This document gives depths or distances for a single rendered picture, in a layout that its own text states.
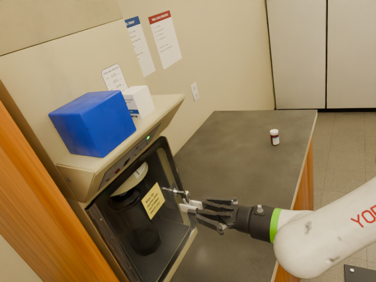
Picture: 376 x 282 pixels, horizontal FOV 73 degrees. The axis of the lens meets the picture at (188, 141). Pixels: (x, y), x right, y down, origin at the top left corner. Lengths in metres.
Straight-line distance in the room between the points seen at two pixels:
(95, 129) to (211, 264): 0.65
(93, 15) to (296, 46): 3.00
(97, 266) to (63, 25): 0.46
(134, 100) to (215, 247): 0.62
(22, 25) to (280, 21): 3.09
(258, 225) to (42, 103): 0.56
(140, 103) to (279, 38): 2.99
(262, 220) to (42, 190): 0.51
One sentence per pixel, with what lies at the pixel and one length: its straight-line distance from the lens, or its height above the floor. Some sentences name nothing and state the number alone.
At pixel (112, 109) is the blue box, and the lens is 0.48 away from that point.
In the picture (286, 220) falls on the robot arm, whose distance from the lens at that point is 0.70.
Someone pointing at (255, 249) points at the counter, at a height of 0.94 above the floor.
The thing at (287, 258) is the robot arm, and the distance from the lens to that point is 0.57.
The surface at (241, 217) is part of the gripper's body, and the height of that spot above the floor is 1.17.
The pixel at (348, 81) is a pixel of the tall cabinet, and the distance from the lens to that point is 3.55.
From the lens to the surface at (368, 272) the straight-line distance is 2.07.
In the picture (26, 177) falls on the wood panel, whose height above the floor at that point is 1.56.
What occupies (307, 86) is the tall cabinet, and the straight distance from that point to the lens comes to 3.59.
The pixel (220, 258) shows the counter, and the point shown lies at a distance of 0.95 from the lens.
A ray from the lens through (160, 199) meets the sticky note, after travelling 0.78.
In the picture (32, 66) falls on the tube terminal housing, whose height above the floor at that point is 1.68.
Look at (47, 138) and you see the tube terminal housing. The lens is 0.54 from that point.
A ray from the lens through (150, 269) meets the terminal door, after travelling 0.83.
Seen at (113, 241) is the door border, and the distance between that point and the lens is 0.68.
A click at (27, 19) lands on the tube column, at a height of 1.75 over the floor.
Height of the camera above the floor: 1.71
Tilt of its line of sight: 29 degrees down
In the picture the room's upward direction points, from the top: 17 degrees counter-clockwise
